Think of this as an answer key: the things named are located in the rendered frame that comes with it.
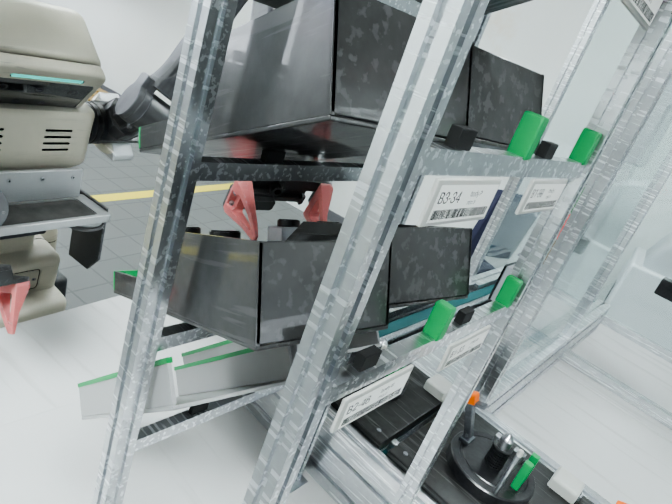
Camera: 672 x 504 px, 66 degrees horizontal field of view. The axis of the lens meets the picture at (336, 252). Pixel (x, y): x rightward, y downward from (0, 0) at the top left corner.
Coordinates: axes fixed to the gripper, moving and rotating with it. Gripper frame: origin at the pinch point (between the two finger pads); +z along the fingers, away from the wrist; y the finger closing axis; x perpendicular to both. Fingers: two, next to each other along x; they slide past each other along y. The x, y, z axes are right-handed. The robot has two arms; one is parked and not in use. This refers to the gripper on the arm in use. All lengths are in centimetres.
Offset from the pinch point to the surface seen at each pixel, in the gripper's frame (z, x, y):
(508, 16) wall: -235, 68, 246
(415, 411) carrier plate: 20.0, 23.9, 28.4
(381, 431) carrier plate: 22.6, 21.7, 19.0
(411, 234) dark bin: 13.9, -20.1, 1.2
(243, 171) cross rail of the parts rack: 9.0, -21.3, -14.4
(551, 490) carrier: 38, 16, 43
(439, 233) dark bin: 13.3, -19.5, 5.3
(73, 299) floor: -94, 189, -15
